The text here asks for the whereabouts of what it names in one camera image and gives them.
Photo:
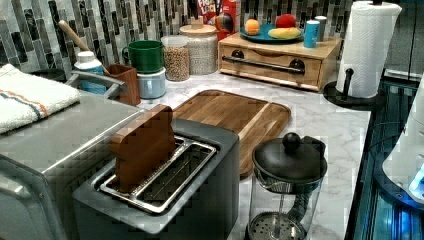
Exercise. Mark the wooden drawer with black handle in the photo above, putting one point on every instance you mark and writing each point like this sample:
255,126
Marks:
271,67

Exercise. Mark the wooden drawer box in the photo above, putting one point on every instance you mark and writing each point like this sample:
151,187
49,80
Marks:
327,52

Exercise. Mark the wooden cutting board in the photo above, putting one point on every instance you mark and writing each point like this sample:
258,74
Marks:
254,120

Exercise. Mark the light blue mug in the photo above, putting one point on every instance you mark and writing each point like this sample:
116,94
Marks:
153,85

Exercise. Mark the glass jar with grains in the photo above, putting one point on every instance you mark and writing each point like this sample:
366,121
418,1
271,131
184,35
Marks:
176,57

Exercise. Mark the wooden toast slice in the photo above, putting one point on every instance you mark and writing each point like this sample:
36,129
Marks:
142,146

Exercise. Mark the grey toaster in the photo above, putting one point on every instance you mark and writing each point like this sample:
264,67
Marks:
197,198

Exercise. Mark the glass jar with wooden lid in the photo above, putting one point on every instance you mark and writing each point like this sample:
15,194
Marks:
202,45

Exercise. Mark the brown wooden utensil holder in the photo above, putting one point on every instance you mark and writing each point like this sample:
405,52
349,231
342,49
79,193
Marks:
131,93

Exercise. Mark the green mug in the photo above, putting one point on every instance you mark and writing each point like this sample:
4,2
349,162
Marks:
146,56

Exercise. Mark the glass french press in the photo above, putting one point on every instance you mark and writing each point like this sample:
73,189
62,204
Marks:
288,173

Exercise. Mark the teal plate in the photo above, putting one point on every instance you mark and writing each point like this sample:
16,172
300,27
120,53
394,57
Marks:
264,38

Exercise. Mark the orange fruit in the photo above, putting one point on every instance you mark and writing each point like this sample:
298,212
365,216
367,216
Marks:
252,27

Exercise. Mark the red cereal box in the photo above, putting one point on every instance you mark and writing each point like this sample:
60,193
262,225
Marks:
224,15

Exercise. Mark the yellow banana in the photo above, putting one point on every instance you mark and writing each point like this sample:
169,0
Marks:
284,33

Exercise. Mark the red apple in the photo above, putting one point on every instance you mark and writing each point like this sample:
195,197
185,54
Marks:
285,21

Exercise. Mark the blue salt shaker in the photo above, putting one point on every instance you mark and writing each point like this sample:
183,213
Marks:
311,33

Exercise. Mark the black paper towel holder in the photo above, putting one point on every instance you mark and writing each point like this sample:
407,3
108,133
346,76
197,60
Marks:
343,99

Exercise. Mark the white blue bottle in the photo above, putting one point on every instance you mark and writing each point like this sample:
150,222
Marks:
87,62

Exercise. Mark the grey pepper shaker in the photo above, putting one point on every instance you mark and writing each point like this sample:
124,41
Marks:
322,26

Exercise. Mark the stainless toaster oven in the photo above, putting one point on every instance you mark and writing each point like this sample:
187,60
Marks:
42,163

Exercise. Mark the wooden spoon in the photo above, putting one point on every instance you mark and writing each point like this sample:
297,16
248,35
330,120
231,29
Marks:
73,36

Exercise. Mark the paper towel roll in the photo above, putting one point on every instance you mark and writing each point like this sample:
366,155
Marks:
366,43

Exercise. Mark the white striped towel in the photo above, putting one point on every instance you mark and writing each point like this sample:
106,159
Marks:
27,98

